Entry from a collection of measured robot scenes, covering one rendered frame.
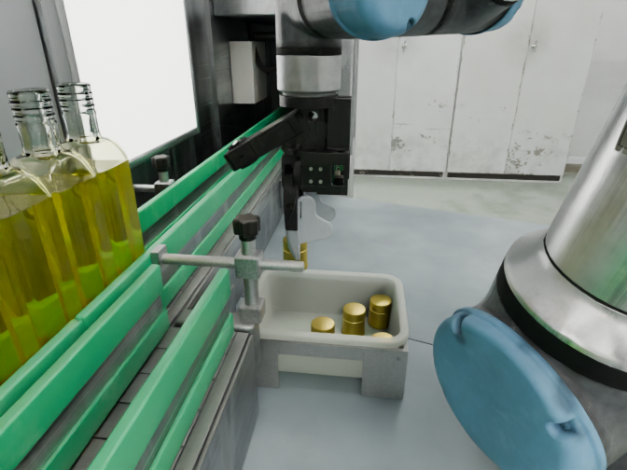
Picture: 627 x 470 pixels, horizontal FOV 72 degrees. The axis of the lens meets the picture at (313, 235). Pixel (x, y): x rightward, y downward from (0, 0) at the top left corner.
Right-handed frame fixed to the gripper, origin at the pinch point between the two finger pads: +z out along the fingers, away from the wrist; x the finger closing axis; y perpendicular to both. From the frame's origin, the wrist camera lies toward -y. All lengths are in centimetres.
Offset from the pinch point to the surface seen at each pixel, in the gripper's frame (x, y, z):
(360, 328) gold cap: -0.4, 9.7, 13.2
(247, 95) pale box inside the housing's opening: 84, -27, -10
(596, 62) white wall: 391, 218, -8
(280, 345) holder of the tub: -9.8, -0.6, 9.7
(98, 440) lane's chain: -30.3, -11.7, 4.0
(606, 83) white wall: 390, 231, 9
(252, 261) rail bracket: -14.0, -2.3, -4.5
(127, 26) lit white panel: 20.3, -30.0, -27.9
